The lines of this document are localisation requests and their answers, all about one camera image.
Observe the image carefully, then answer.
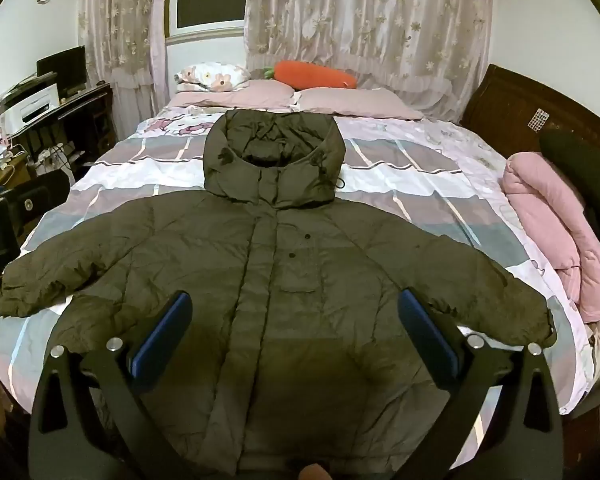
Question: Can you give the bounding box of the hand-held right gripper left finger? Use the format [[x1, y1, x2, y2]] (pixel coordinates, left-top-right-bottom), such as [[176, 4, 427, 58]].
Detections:
[[27, 290, 196, 480]]

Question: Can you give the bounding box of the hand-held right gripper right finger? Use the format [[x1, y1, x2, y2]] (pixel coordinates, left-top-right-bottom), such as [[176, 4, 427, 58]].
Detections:
[[397, 287, 566, 480]]

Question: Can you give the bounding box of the olive green hooded puffer jacket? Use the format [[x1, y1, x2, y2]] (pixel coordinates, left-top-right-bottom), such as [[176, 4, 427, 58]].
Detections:
[[0, 109, 556, 480]]

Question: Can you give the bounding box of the dark cabinet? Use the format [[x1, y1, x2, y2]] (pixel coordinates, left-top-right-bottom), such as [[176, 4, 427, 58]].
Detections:
[[10, 172, 73, 241]]

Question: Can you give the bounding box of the white power strip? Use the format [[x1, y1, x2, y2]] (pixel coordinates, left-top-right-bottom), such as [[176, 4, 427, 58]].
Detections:
[[32, 142, 76, 166]]

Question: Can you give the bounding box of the white printer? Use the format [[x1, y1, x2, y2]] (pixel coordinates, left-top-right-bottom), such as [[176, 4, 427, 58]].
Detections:
[[0, 82, 61, 133]]

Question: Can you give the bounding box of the dark wooden desk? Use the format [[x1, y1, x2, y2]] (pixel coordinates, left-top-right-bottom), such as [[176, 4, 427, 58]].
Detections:
[[10, 82, 116, 176]]

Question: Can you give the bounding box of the patchwork cartoon print duvet cover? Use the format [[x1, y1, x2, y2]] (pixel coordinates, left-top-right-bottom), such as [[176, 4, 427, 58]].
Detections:
[[0, 105, 600, 461]]

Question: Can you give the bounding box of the folded pink blanket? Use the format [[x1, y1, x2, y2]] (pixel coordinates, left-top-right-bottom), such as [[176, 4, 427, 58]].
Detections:
[[502, 151, 600, 323]]

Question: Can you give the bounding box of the black monitor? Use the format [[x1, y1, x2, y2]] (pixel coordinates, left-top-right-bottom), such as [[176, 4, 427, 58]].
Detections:
[[36, 45, 87, 98]]

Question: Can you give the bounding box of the dark green cushion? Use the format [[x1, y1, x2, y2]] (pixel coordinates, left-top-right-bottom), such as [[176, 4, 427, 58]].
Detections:
[[539, 132, 600, 256]]

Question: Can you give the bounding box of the narrow floral lace curtain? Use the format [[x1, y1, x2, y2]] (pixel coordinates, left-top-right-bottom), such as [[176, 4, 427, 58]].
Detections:
[[77, 0, 171, 133]]

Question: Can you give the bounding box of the dark wooden headboard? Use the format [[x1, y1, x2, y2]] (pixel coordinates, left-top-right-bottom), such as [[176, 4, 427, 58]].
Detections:
[[460, 63, 600, 241]]

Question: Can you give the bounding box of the pink pillow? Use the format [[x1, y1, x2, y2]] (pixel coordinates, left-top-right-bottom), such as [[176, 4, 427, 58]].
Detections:
[[172, 79, 296, 110], [294, 86, 423, 121]]

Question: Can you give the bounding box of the checkered sticker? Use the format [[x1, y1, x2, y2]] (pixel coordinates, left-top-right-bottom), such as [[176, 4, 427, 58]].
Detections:
[[527, 107, 551, 132]]

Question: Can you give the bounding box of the white floral pillow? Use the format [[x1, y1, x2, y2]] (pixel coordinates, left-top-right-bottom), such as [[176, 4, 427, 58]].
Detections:
[[174, 62, 251, 93]]

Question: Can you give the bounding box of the orange carrot plush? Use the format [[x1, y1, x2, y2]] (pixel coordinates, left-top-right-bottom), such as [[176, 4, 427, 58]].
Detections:
[[262, 60, 358, 92]]

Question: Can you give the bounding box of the wide floral lace curtain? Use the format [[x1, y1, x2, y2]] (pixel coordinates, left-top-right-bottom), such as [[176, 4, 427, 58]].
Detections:
[[242, 0, 496, 121]]

